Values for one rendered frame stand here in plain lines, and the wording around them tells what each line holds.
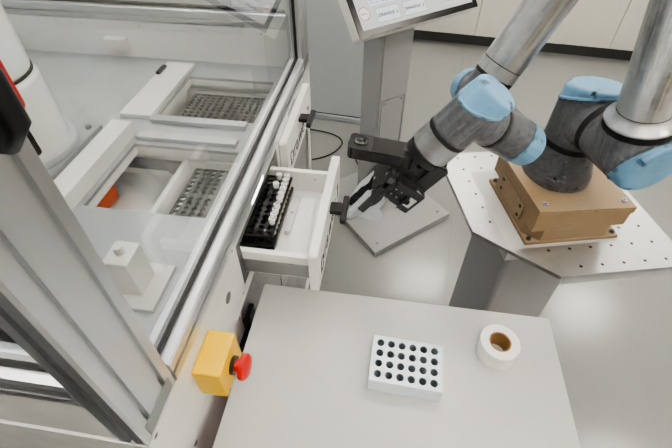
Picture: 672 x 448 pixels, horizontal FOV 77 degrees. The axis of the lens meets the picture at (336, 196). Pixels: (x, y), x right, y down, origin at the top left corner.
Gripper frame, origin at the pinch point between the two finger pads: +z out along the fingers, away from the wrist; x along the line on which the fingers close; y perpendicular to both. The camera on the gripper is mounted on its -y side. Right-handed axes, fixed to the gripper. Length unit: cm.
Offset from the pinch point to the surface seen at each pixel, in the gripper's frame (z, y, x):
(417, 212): 58, 71, 89
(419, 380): 1.6, 20.1, -27.4
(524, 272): 0, 55, 13
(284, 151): 11.0, -13.6, 17.0
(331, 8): 35, -11, 169
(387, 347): 4.1, 14.8, -22.7
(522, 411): -6.1, 36.0, -28.9
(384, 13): -8, -4, 79
